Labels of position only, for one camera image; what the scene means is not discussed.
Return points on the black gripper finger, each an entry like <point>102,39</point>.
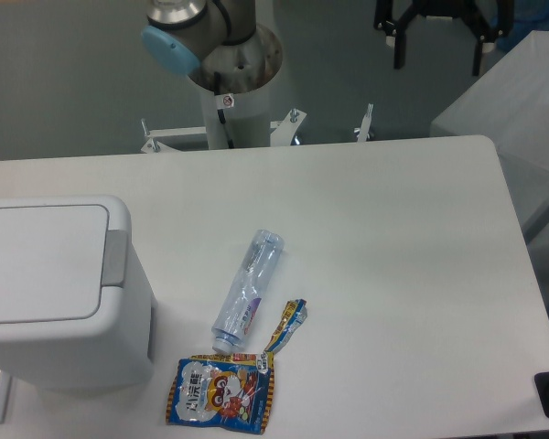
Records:
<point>484,32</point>
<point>395,27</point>

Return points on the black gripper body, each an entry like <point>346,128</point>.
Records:
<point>453,9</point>

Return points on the white plastic trash can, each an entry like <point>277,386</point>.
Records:
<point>76,308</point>

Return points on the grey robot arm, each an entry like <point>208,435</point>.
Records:
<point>180,35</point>

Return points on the blue object in background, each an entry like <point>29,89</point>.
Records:
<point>528,16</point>

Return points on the white covered side table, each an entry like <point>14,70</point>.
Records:
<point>509,104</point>

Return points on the crumpled yellow wrapper strip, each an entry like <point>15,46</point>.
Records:
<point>293,316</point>

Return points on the clear empty plastic bottle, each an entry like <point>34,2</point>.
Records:
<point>233,323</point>

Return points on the blue snack bag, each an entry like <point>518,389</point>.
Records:
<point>233,392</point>

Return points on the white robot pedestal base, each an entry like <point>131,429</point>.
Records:
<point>234,84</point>

